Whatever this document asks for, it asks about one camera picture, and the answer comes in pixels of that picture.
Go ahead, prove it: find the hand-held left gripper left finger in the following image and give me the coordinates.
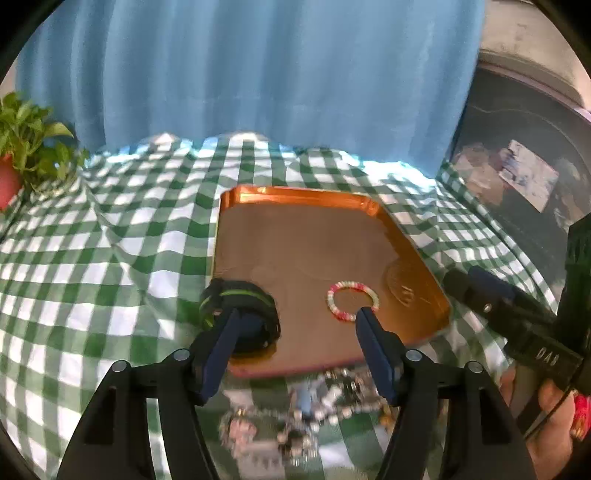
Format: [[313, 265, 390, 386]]
[[55, 308, 252, 480]]

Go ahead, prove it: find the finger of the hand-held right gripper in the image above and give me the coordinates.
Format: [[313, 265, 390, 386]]
[[468, 266, 556, 325], [442, 269, 532, 342]]

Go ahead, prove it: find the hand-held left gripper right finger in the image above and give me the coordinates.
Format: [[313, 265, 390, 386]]
[[355, 307, 539, 480]]

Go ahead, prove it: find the black green-striped wristwatch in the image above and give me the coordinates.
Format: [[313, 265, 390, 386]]
[[198, 278, 282, 356]]

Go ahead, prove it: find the pink white beaded bracelet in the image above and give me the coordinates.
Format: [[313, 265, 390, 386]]
[[326, 280, 382, 322]]

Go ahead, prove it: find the silver chain necklace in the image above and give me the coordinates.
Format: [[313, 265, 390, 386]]
[[221, 406, 320, 463]]

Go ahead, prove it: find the orange metal tray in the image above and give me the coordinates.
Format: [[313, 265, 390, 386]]
[[211, 185, 452, 380]]

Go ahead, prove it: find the person's right hand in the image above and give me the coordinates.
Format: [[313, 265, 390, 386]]
[[500, 368, 591, 477]]

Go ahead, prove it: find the green white checkered tablecloth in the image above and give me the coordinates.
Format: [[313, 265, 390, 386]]
[[0, 131, 561, 480]]

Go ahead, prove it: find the red plant pot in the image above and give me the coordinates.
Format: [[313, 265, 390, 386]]
[[0, 154, 24, 213]]

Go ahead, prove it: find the blue curtain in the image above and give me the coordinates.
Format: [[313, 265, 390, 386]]
[[14, 0, 485, 178]]

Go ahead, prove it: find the green leafy plant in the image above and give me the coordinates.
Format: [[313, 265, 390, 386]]
[[0, 91, 90, 192]]

